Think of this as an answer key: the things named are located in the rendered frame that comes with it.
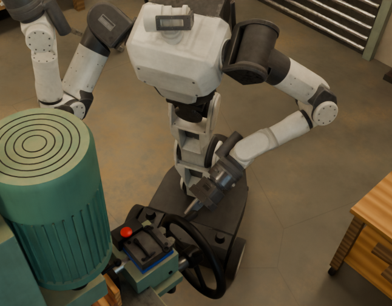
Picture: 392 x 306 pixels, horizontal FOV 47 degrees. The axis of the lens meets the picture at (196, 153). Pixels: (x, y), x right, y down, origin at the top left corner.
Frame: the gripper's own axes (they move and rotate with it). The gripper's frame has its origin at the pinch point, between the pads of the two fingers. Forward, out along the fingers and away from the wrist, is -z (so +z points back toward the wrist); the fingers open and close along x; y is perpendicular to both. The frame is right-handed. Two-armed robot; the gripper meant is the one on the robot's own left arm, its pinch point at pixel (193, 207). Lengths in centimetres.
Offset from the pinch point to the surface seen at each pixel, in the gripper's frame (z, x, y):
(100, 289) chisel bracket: -25.8, -23.4, 25.7
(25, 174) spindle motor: -9, -40, 66
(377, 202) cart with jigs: 52, 2, -76
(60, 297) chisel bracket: -31, -23, 32
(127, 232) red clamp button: -14.8, -11.2, 21.4
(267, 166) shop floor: 42, 87, -102
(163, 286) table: -20.1, -16.3, 3.5
